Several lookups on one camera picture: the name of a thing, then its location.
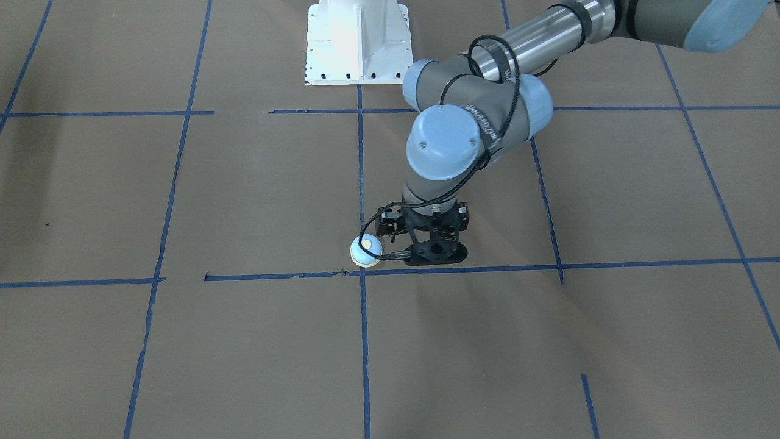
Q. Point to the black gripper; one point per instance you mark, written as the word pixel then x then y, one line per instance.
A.
pixel 388 223

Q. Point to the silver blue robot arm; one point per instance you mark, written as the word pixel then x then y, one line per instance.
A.
pixel 475 106

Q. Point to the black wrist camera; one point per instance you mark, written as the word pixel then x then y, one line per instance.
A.
pixel 441 248

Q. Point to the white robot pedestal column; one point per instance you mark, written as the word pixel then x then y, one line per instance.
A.
pixel 357 42

